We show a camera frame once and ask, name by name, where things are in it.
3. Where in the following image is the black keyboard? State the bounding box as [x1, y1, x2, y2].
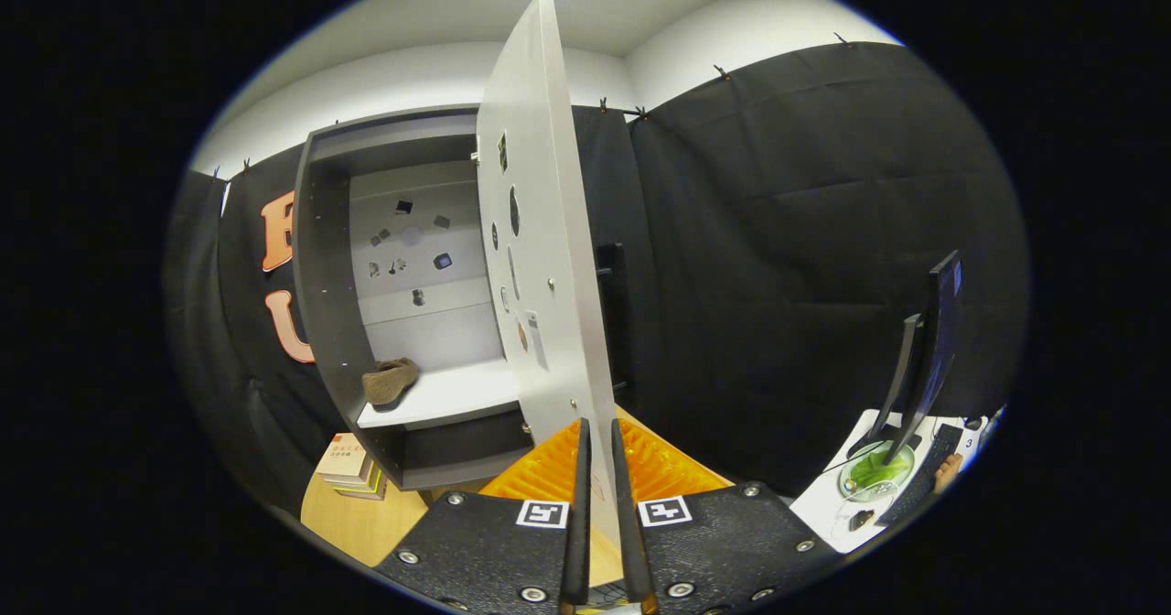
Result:
[887, 423, 963, 526]

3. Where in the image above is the brown fuzzy shoe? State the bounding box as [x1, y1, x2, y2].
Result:
[361, 357, 420, 407]

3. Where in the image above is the beige shoe cabinet door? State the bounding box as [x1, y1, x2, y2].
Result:
[475, 0, 625, 556]

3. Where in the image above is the black computer monitor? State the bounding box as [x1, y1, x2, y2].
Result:
[869, 251, 963, 465]

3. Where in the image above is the green glass dish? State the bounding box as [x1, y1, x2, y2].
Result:
[839, 441, 916, 503]

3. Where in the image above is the black backdrop cloth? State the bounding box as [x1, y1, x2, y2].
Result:
[165, 41, 1033, 515]

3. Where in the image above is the white desk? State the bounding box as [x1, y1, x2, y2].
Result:
[789, 409, 994, 554]

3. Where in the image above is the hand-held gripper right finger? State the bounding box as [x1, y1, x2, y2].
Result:
[610, 418, 843, 615]

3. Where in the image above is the grey shoe cabinet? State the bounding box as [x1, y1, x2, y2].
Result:
[293, 104, 550, 492]

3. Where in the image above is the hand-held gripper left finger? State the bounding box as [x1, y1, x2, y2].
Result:
[375, 418, 593, 615]

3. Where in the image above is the black door handle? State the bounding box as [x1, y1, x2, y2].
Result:
[596, 243, 632, 387]

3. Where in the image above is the small stack of books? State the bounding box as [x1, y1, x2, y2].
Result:
[316, 432, 390, 502]

